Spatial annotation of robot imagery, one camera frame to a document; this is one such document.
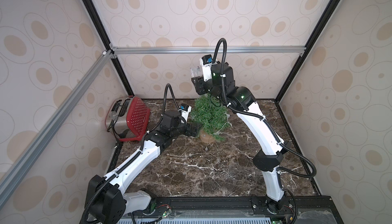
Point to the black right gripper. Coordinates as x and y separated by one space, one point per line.
198 85

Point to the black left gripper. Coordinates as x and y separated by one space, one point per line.
195 130

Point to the clear plastic battery box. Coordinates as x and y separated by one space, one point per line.
196 72

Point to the clear string light with bulbs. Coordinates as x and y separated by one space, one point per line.
214 124

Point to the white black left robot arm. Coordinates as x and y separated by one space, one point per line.
107 200

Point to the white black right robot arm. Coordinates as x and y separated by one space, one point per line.
215 77

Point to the small green christmas tree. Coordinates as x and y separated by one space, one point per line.
204 105

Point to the red polka dot toaster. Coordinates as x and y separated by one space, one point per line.
128 118

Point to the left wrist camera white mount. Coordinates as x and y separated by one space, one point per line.
185 111

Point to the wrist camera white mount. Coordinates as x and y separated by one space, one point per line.
206 63
185 111

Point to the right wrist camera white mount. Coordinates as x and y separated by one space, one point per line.
206 63

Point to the horizontal aluminium back rail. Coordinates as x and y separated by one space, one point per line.
208 50

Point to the black left corner frame post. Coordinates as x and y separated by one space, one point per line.
100 29

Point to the black corner frame post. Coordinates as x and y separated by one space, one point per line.
319 27
100 29

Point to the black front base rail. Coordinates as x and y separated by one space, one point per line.
220 210

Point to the aluminium left wall rail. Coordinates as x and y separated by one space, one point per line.
31 154

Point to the black right corner frame post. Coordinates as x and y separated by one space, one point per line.
319 27

